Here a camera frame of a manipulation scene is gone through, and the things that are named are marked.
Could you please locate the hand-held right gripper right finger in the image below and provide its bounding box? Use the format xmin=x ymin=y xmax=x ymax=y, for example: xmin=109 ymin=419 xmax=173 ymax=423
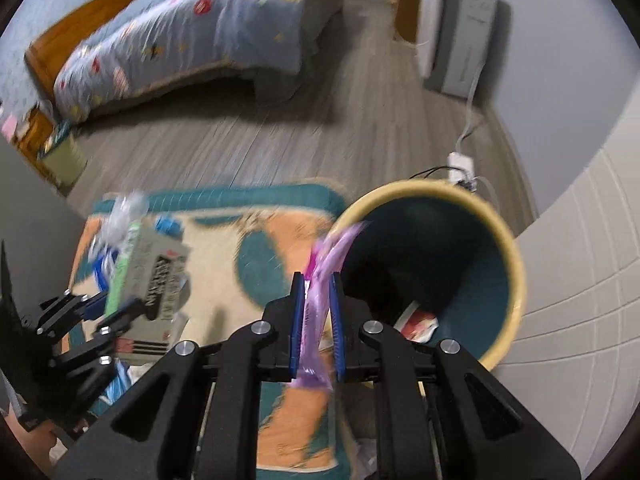
xmin=330 ymin=272 xmax=583 ymax=480

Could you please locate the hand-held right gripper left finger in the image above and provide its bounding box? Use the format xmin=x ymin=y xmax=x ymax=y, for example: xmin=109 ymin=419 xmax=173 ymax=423
xmin=52 ymin=272 xmax=306 ymax=480

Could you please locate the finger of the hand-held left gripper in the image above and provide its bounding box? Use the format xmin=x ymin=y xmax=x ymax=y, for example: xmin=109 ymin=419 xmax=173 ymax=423
xmin=35 ymin=291 xmax=110 ymax=336
xmin=49 ymin=299 xmax=147 ymax=413

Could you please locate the pink plastic wrapper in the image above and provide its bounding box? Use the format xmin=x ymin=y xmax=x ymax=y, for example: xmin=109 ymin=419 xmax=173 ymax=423
xmin=292 ymin=220 xmax=373 ymax=392

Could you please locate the grey green printed carton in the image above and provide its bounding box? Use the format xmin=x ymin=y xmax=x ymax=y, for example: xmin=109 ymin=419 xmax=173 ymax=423
xmin=106 ymin=220 xmax=193 ymax=367

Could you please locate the clear plastic bag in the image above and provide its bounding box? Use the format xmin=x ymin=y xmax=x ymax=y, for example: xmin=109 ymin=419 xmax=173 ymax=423
xmin=97 ymin=191 xmax=151 ymax=256

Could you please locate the yellow teal trash bin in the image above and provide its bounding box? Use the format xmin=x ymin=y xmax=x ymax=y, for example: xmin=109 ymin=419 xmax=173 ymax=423
xmin=330 ymin=180 xmax=528 ymax=373

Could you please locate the person's left hand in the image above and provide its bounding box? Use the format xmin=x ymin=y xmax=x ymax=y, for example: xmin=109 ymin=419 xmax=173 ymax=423
xmin=2 ymin=410 xmax=71 ymax=467

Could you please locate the blue white packet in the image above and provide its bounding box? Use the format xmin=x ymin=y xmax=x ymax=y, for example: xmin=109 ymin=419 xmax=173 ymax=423
xmin=89 ymin=245 xmax=120 ymax=292

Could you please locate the red white packet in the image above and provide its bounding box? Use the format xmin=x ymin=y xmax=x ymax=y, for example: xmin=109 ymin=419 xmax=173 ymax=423
xmin=397 ymin=302 xmax=441 ymax=345

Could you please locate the small blue packet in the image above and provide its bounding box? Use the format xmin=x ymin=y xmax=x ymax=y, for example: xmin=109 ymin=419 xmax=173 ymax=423
xmin=155 ymin=214 xmax=184 ymax=239

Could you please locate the teal orange patterned rug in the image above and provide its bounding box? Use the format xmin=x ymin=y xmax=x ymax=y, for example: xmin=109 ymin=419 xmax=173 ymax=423
xmin=67 ymin=182 xmax=381 ymax=480

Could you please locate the wooden nightstand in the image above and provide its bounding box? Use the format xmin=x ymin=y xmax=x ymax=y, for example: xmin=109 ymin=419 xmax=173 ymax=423
xmin=0 ymin=104 xmax=57 ymax=162

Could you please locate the white power strip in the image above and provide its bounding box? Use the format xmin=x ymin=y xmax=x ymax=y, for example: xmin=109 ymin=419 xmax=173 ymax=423
xmin=447 ymin=152 xmax=476 ymax=184

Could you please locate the white panelled door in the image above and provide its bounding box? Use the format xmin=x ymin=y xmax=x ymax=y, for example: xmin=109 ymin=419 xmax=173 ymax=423
xmin=492 ymin=142 xmax=640 ymax=480

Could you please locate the wooden bed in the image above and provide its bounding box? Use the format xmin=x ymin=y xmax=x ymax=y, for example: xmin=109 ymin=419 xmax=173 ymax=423
xmin=24 ymin=0 xmax=351 ymax=123

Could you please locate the blue patterned quilt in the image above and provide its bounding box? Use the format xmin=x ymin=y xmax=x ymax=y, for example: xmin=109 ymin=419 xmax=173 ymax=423
xmin=52 ymin=0 xmax=346 ymax=123

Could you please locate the white air purifier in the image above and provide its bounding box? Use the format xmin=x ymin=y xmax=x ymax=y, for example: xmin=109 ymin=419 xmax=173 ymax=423
xmin=417 ymin=0 xmax=501 ymax=97

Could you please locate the wooden cabinet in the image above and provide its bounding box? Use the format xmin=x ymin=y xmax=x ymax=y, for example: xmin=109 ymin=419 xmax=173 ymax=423
xmin=392 ymin=0 xmax=426 ymax=44

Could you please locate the black cable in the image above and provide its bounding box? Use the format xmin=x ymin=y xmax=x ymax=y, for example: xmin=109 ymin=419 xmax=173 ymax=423
xmin=409 ymin=164 xmax=452 ymax=182

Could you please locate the white power cable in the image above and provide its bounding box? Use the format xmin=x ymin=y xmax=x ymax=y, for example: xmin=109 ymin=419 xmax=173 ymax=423
xmin=457 ymin=55 xmax=490 ymax=155

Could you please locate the white cabinet cable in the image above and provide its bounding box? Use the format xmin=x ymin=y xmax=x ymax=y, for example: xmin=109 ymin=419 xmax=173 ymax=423
xmin=389 ymin=0 xmax=417 ymax=44

